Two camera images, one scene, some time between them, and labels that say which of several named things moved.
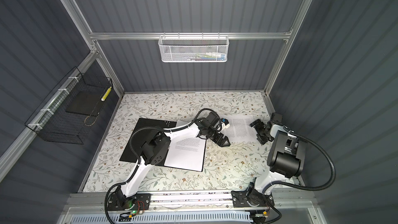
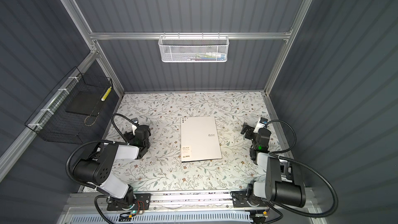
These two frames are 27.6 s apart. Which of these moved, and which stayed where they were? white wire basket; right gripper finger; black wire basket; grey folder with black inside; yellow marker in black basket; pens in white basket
Moved: grey folder with black inside; right gripper finger
Stayed: yellow marker in black basket; pens in white basket; black wire basket; white wire basket
